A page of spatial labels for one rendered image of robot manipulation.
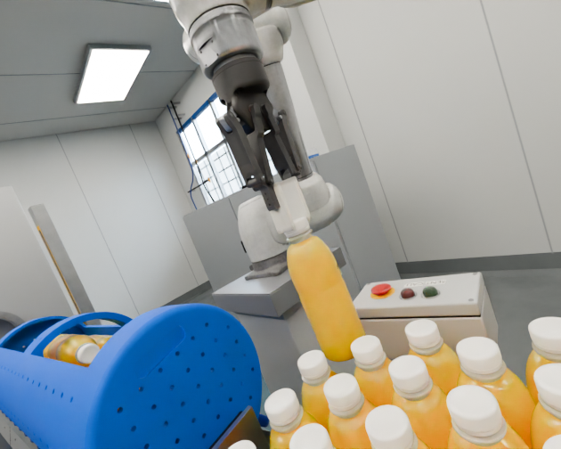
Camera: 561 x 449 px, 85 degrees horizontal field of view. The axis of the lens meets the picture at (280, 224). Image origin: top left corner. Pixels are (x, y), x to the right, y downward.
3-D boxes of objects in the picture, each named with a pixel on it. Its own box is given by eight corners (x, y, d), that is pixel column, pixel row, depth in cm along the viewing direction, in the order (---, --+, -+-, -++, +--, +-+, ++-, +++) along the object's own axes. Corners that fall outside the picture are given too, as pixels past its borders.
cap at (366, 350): (391, 354, 40) (386, 342, 39) (372, 372, 38) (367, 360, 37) (368, 346, 43) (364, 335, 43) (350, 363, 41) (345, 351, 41)
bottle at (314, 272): (321, 364, 45) (272, 248, 43) (325, 338, 51) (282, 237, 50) (368, 354, 43) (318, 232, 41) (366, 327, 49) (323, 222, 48)
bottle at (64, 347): (51, 371, 75) (76, 379, 63) (37, 345, 74) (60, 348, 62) (81, 352, 80) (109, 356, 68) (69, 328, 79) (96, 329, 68)
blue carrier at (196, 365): (107, 362, 114) (62, 298, 108) (285, 394, 59) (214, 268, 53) (20, 435, 92) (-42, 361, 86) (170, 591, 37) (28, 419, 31)
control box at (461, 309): (382, 327, 63) (365, 281, 62) (499, 326, 50) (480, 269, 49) (365, 358, 55) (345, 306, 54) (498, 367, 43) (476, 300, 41)
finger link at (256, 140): (259, 104, 42) (252, 102, 41) (279, 183, 41) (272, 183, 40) (240, 117, 44) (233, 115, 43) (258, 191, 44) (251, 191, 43)
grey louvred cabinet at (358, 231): (258, 304, 409) (217, 203, 393) (413, 315, 246) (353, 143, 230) (226, 326, 374) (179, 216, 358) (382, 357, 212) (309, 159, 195)
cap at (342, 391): (365, 412, 32) (359, 396, 32) (329, 419, 33) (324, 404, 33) (361, 386, 36) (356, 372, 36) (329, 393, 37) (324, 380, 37)
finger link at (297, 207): (278, 183, 47) (280, 181, 47) (294, 224, 48) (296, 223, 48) (293, 176, 45) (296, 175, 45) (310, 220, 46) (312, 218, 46)
